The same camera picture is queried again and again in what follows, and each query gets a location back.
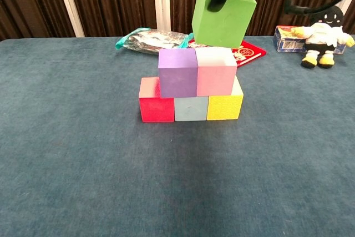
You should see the yellow foam cube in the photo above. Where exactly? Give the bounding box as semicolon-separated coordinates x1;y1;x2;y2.
206;75;244;121

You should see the pink foam cube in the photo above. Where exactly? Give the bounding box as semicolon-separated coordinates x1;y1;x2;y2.
195;47;238;97

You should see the green foam cube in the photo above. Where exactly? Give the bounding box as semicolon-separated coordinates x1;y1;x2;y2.
191;0;257;49

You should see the red foam cube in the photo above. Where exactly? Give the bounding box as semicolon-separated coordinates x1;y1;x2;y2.
138;77;175;123

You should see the teal snack packet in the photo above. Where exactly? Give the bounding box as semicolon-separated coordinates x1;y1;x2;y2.
115;27;195;56

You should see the purple foam cube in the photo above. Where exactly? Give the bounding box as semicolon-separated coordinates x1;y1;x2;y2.
158;48;199;99

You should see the blue and orange carton box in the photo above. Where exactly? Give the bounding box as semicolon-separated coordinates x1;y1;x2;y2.
273;25;347;54

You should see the light blue foam cube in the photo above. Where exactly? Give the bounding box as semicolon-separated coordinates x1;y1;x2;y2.
174;97;209;122

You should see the black plush doll white shirt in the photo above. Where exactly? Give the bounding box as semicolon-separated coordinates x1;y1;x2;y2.
293;5;355;69

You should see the teal felt table cover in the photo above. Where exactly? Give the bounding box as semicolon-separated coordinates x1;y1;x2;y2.
0;36;355;237

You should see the red spiral notebook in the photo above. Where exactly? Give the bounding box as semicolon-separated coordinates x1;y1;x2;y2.
187;38;267;69

